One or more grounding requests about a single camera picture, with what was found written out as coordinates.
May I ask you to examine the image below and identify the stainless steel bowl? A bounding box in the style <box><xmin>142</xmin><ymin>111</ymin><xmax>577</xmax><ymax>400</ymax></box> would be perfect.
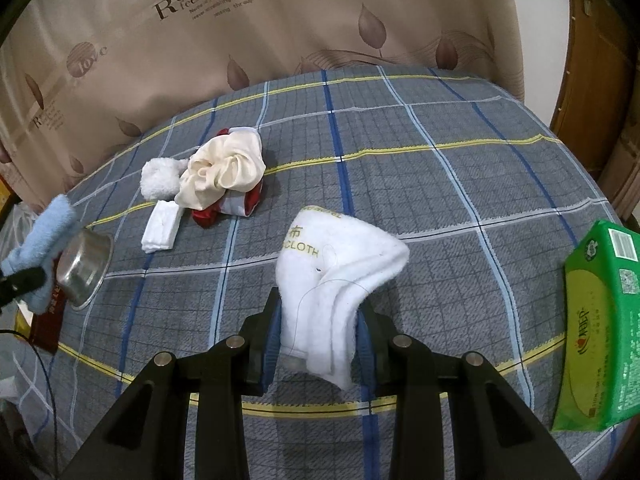
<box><xmin>55</xmin><ymin>228</ymin><xmax>114</xmax><ymax>311</ymax></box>

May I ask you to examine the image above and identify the folded white sock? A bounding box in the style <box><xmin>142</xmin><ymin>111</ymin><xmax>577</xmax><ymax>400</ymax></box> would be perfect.
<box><xmin>141</xmin><ymin>200</ymin><xmax>184</xmax><ymax>254</ymax></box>

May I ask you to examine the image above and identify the beige leaf-print curtain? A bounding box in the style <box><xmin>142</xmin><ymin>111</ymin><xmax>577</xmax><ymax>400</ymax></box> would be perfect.
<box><xmin>1</xmin><ymin>0</ymin><xmax>525</xmax><ymax>208</ymax></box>

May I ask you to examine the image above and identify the light blue towel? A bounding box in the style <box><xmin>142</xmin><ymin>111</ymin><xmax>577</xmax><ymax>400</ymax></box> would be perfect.
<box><xmin>1</xmin><ymin>194</ymin><xmax>80</xmax><ymax>315</ymax></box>

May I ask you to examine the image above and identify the white dishcloth towel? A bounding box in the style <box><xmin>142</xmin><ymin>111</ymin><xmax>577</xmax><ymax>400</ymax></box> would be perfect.
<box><xmin>276</xmin><ymin>205</ymin><xmax>410</xmax><ymax>390</ymax></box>

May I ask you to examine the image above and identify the red cardboard box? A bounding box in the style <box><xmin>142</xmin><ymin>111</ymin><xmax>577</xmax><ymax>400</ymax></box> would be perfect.
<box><xmin>29</xmin><ymin>278</ymin><xmax>67</xmax><ymax>356</ymax></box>

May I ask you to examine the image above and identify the white fluffy sock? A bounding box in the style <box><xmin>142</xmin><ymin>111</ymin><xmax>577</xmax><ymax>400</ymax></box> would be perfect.
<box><xmin>140</xmin><ymin>157</ymin><xmax>188</xmax><ymax>200</ymax></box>

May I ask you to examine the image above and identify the red white satin pouch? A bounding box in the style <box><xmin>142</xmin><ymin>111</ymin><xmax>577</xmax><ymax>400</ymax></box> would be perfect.
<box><xmin>184</xmin><ymin>128</ymin><xmax>265</xmax><ymax>229</ymax></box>

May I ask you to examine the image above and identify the brown wooden door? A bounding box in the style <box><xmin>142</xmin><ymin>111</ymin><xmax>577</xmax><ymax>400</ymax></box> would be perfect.
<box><xmin>549</xmin><ymin>0</ymin><xmax>640</xmax><ymax>221</ymax></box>

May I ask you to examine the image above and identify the cream satin cloth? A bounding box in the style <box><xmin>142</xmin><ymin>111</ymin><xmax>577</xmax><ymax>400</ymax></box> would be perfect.
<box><xmin>175</xmin><ymin>128</ymin><xmax>266</xmax><ymax>210</ymax></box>

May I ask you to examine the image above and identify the plaid grey bedsheet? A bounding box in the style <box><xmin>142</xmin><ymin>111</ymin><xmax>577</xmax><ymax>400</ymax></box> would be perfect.
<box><xmin>12</xmin><ymin>66</ymin><xmax>616</xmax><ymax>469</ymax></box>

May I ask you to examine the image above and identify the green tissue pack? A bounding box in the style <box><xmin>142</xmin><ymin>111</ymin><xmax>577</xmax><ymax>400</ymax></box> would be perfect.
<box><xmin>552</xmin><ymin>220</ymin><xmax>639</xmax><ymax>431</ymax></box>

